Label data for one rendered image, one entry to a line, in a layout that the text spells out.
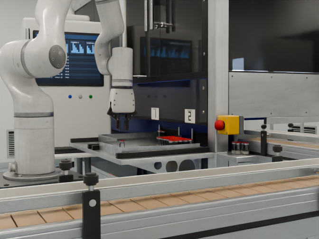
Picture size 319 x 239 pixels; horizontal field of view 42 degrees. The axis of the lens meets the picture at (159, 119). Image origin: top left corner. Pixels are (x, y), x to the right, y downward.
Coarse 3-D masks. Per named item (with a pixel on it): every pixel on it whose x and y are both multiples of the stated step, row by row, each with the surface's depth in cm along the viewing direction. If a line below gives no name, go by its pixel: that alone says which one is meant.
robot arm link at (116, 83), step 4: (112, 80) 169; (116, 80) 167; (120, 80) 167; (124, 80) 167; (128, 80) 168; (112, 84) 169; (116, 84) 167; (120, 84) 167; (124, 84) 167; (128, 84) 168
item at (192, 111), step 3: (186, 111) 185; (192, 111) 181; (186, 114) 186; (189, 114) 183; (192, 114) 181; (186, 117) 186; (189, 117) 183; (192, 117) 181; (186, 120) 186; (192, 120) 181
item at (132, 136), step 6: (144, 132) 225; (150, 132) 227; (156, 132) 228; (102, 138) 208; (108, 138) 200; (114, 138) 193; (120, 138) 191; (126, 138) 193; (132, 138) 194; (138, 138) 195; (144, 138) 197; (150, 138) 198
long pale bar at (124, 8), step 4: (124, 0) 228; (124, 4) 228; (124, 8) 229; (124, 12) 229; (124, 16) 229; (124, 20) 229; (124, 24) 229; (124, 28) 229; (124, 32) 229; (124, 36) 229; (124, 40) 229; (124, 44) 230; (136, 76) 234
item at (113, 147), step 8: (104, 144) 172; (112, 144) 181; (128, 144) 184; (136, 144) 186; (144, 144) 188; (152, 144) 189; (184, 144) 167; (192, 144) 169; (112, 152) 164; (120, 152) 157
